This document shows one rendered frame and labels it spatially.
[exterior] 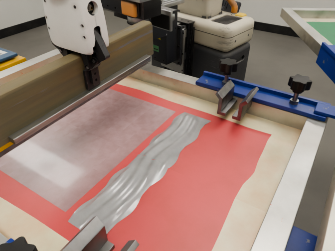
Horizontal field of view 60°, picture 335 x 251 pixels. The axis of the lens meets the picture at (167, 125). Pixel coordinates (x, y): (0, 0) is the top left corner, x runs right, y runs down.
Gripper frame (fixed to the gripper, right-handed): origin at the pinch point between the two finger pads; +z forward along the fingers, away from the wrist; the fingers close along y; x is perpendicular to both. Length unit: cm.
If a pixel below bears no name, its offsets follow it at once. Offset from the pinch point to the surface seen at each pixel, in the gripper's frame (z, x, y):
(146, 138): 14.1, -4.5, -10.1
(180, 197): 13.9, 5.1, -24.0
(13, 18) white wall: 93, -189, 345
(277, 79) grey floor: 112, -243, 7
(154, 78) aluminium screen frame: 12.4, -25.0, 2.0
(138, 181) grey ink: 13.6, 6.2, -16.1
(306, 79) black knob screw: 3.7, -27.7, -34.6
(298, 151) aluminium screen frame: 10.5, -13.1, -38.0
